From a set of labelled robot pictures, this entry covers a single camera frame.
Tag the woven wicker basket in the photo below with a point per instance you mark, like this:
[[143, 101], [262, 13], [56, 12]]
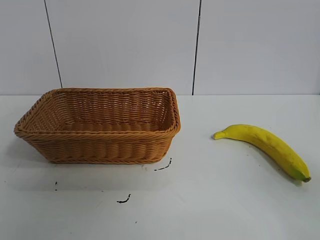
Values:
[[100, 147]]

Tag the yellow banana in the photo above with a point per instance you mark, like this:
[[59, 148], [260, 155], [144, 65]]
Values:
[[272, 143]]

